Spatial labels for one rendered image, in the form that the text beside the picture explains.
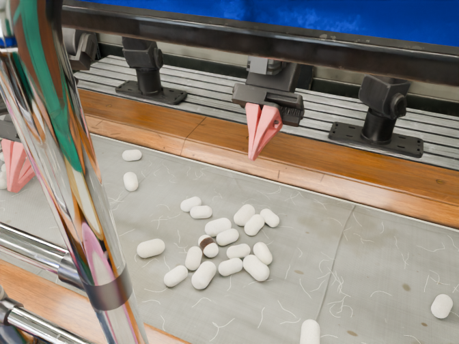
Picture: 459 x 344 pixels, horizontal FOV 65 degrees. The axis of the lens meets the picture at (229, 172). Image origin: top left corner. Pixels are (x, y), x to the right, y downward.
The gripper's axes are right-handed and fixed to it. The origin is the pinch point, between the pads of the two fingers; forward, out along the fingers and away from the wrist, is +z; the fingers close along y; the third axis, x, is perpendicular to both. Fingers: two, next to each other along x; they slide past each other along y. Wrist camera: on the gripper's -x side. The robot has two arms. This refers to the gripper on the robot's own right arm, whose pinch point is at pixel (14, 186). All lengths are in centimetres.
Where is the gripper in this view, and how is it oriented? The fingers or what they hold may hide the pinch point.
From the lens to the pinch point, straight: 65.0
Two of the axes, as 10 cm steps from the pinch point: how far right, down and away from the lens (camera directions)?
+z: -3.0, 9.4, -1.5
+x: 2.5, 2.3, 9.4
